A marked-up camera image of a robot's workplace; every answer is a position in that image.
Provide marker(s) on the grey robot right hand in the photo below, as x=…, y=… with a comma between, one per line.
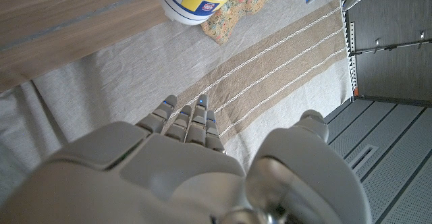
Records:
x=168, y=170

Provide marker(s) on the floral patterned cloth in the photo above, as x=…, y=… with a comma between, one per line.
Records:
x=229, y=18

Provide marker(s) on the perforated metal rail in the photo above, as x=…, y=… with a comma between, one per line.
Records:
x=351, y=48

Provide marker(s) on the beige striped curtain backdrop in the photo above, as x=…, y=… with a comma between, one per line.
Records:
x=270, y=65

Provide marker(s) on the white yellow wipes canister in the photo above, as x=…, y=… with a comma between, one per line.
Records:
x=195, y=1

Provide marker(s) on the dark grey door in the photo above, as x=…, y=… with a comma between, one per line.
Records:
x=388, y=75

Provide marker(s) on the black wall hook rail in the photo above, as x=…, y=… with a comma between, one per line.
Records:
x=388, y=47

